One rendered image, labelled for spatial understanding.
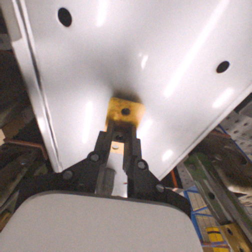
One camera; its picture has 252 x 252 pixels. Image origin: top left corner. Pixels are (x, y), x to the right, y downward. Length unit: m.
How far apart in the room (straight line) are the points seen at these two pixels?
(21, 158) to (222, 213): 0.35
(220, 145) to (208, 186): 0.09
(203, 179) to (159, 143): 0.09
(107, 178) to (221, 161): 0.19
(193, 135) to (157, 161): 0.07
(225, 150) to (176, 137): 0.14
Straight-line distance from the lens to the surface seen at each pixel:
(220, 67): 0.27
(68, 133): 0.18
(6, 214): 0.30
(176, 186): 0.35
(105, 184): 0.22
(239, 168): 0.27
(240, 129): 0.75
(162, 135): 0.16
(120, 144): 0.15
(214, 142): 0.28
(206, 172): 0.23
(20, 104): 0.20
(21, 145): 0.35
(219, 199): 0.23
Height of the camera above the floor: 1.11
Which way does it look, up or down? 49 degrees down
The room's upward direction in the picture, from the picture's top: 177 degrees counter-clockwise
